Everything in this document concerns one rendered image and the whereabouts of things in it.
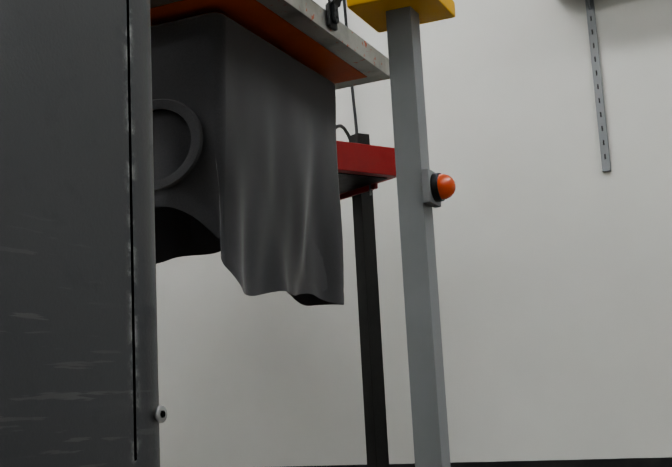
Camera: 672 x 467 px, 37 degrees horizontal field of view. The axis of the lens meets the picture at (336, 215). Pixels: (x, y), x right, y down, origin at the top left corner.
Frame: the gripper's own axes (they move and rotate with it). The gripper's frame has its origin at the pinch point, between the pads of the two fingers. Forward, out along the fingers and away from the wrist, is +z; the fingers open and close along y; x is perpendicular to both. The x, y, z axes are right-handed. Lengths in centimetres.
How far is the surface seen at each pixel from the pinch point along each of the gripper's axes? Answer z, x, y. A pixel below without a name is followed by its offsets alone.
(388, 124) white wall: -39, 200, -62
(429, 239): 42.0, -12.4, 20.5
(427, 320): 54, -14, 20
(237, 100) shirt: 17.1, -16.8, -7.4
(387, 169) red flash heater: -5, 134, -39
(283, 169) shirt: 25.2, -1.5, -7.7
